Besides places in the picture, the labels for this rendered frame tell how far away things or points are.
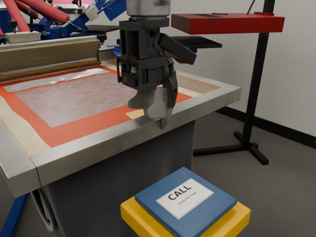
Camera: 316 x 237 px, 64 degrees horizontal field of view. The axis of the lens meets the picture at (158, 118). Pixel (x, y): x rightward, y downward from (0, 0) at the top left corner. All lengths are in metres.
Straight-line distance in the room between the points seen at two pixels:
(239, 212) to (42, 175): 0.29
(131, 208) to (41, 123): 0.34
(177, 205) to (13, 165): 0.25
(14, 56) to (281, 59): 2.14
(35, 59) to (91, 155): 0.61
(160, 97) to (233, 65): 2.35
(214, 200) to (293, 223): 1.47
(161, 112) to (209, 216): 0.23
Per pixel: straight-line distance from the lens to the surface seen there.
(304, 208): 1.95
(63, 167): 0.43
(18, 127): 0.64
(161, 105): 0.48
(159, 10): 0.44
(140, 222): 0.35
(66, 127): 0.59
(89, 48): 1.07
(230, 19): 1.66
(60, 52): 1.02
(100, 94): 0.76
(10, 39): 1.25
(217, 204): 0.36
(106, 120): 0.60
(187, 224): 0.33
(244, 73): 2.74
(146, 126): 0.49
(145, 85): 0.44
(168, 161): 0.75
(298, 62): 2.51
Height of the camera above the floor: 1.21
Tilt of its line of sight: 26 degrees down
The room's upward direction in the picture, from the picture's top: straight up
